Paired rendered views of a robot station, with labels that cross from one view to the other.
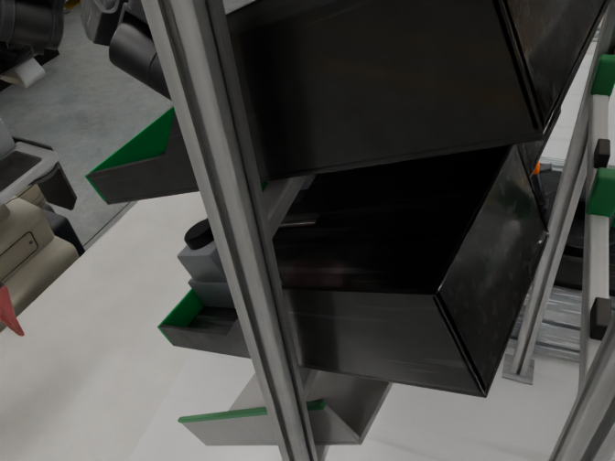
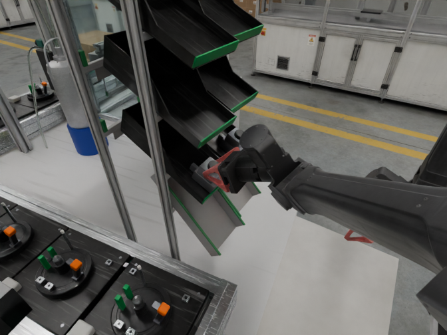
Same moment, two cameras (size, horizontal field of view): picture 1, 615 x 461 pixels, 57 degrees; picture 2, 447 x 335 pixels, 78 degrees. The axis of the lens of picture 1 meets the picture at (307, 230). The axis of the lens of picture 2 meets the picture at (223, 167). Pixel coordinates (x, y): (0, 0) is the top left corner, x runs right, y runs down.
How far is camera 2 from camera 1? 0.99 m
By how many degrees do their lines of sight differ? 98
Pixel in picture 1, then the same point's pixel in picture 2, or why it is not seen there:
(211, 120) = not seen: hidden behind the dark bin
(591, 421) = not seen: hidden behind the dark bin
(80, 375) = (328, 268)
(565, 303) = (108, 236)
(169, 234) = not seen: outside the picture
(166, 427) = (278, 241)
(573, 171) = (110, 165)
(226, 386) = (256, 254)
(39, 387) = (345, 264)
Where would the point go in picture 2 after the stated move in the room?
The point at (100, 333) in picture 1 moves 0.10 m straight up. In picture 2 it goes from (330, 291) to (339, 272)
